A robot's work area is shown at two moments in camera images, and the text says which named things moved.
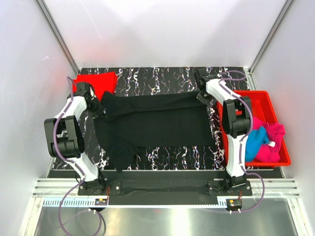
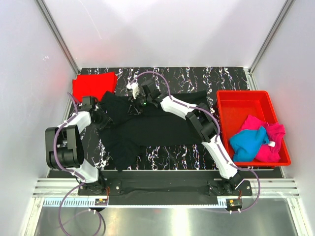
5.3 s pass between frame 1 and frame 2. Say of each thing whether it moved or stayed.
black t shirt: stayed
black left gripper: moved
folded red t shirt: stayed
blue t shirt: stayed
